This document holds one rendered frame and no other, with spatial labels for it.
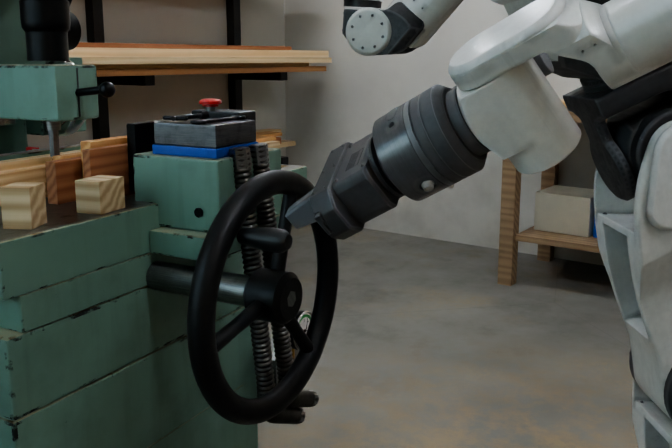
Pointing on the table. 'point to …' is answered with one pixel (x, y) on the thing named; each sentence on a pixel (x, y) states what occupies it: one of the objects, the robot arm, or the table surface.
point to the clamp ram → (138, 134)
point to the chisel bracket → (47, 93)
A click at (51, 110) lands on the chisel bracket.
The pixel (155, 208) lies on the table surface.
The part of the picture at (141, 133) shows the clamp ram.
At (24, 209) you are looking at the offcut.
